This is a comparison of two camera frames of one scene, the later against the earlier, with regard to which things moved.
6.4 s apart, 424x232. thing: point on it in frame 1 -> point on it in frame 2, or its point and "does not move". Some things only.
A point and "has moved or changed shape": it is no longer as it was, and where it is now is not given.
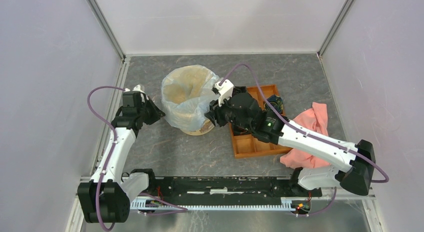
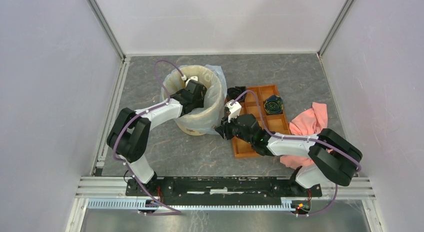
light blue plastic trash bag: [187, 94] has moved or changed shape
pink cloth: [315, 119] does not move
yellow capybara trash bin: [186, 95] does not move
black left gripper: [157, 113] -> [201, 101]
